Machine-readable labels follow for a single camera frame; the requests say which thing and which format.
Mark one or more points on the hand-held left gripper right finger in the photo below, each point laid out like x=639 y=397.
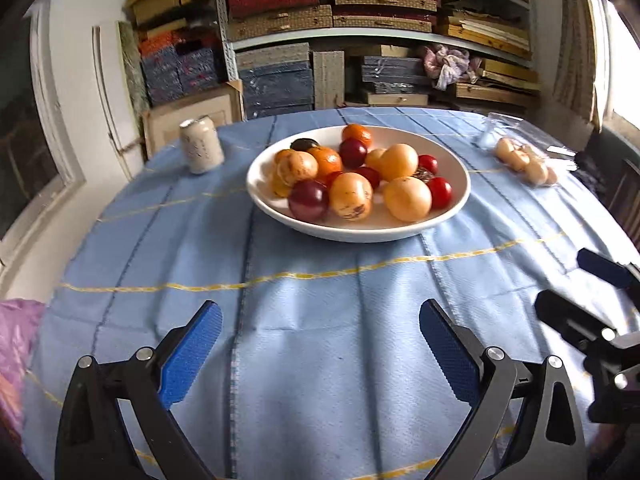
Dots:
x=450 y=355

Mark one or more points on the white oval plate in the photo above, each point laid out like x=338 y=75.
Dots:
x=350 y=232

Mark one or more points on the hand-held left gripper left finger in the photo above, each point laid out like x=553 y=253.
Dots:
x=192 y=355

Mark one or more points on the dark window white frame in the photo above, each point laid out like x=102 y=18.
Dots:
x=25 y=145

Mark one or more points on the blue checked tablecloth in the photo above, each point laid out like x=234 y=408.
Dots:
x=325 y=340

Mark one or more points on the red tomato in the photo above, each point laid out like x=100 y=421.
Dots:
x=370 y=176
x=428 y=163
x=440 y=192
x=333 y=178

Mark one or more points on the bright window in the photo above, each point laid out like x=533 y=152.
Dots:
x=622 y=60

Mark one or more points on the shelf of stacked boxes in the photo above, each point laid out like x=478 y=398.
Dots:
x=380 y=5

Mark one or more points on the large dark red plum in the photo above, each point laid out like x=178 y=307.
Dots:
x=308 y=200

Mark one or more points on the pile of tan longans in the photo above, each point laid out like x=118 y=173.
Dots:
x=525 y=162

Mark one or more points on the brick pattern curtain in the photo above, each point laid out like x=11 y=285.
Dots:
x=577 y=50

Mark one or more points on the small orange tangerine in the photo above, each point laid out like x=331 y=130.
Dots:
x=357 y=135

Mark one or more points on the dark chair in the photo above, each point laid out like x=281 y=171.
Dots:
x=615 y=180

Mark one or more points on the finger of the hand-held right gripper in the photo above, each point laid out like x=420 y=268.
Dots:
x=565 y=312
x=602 y=267

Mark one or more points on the mottled green board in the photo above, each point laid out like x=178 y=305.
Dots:
x=132 y=65

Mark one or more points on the large orange tangerine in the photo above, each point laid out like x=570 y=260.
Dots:
x=327 y=160

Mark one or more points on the small spotted yellow fruit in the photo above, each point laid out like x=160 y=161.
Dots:
x=297 y=166

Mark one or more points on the white metal shelf rack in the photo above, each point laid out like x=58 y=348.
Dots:
x=350 y=35

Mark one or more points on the dark brown mangosteen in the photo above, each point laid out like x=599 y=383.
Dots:
x=425 y=176
x=304 y=144

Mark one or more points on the pale orange round fruit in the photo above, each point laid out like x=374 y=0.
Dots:
x=398 y=161
x=374 y=157
x=407 y=199

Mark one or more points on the pink purple cloth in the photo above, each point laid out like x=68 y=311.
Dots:
x=15 y=360

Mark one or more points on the beige cardboard box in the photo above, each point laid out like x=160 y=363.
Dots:
x=190 y=115

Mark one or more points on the pink cloth bundle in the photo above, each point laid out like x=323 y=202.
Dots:
x=450 y=67

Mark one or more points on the stack of blue patterned boxes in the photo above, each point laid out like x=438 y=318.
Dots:
x=175 y=70

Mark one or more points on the clear plastic packaging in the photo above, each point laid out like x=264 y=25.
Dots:
x=510 y=127

